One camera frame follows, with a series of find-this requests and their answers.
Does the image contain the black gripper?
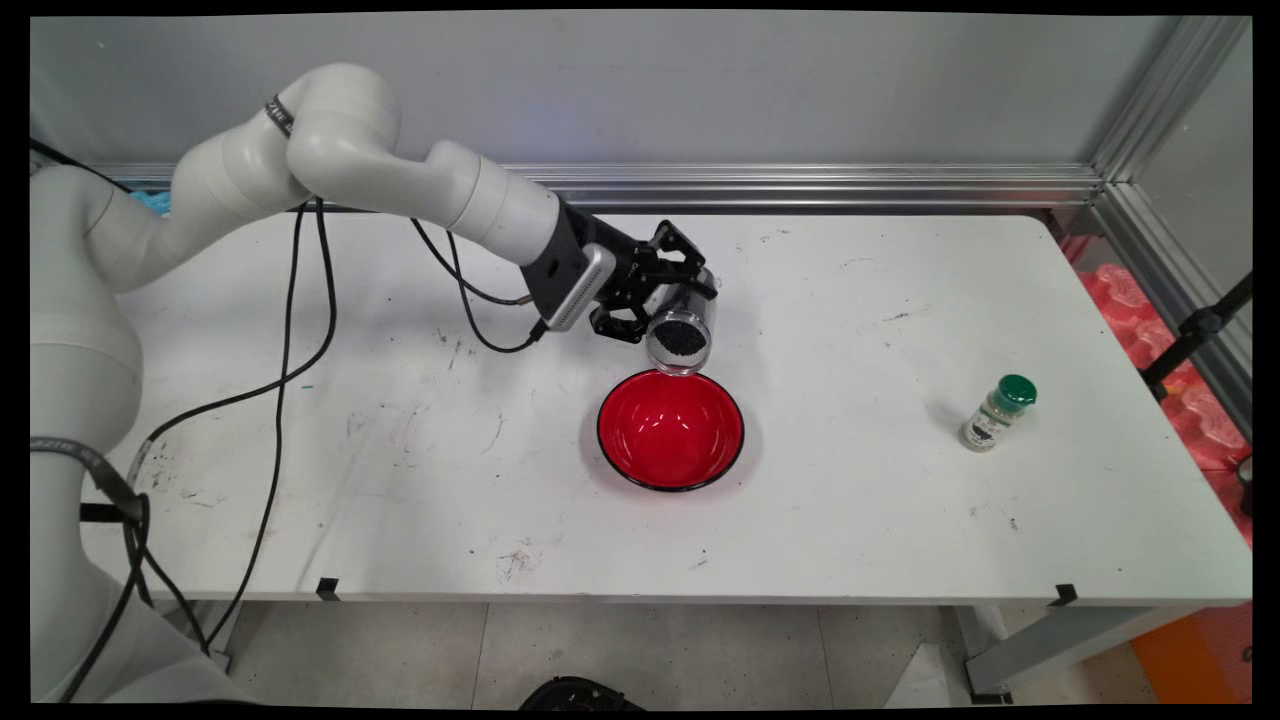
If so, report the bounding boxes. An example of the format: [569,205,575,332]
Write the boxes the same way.
[590,220,719,346]

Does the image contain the black floor object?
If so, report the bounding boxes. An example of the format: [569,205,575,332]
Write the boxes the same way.
[518,676,646,713]

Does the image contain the grey table leg frame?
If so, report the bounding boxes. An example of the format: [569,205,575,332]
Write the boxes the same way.
[955,603,1211,704]

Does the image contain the red bowl black rim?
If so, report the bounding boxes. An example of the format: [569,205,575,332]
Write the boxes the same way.
[596,368,746,493]

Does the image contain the aluminium corner post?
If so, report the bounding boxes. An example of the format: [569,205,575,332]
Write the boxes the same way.
[1090,15,1251,183]

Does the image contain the grey printed velcro strap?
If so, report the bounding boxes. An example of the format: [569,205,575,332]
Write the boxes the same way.
[30,437,149,526]

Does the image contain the short aluminium frame rail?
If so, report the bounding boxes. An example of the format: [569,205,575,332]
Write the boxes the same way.
[1090,180,1253,441]

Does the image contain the red plastic wrapped packs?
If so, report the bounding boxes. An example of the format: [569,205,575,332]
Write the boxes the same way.
[1060,233,1253,548]

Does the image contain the black stand bar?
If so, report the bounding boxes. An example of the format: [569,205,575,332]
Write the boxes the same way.
[1140,272,1253,401]

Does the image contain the clear jar black seeds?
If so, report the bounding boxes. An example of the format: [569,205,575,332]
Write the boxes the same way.
[645,268,719,378]

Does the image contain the thin black background cable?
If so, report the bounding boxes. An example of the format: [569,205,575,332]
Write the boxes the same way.
[30,138,106,186]

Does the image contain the orange floor object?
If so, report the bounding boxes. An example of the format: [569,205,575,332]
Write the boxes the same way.
[1130,600,1253,703]

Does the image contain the long aluminium frame rail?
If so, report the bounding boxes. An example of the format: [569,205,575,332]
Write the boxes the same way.
[90,163,1103,213]

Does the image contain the black camera cable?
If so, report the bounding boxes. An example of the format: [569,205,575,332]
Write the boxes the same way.
[200,200,549,661]

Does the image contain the spice jar green lid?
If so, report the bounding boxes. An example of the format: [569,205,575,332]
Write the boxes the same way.
[960,374,1038,453]

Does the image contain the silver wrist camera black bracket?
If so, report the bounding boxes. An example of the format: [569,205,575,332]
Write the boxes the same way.
[520,200,617,334]

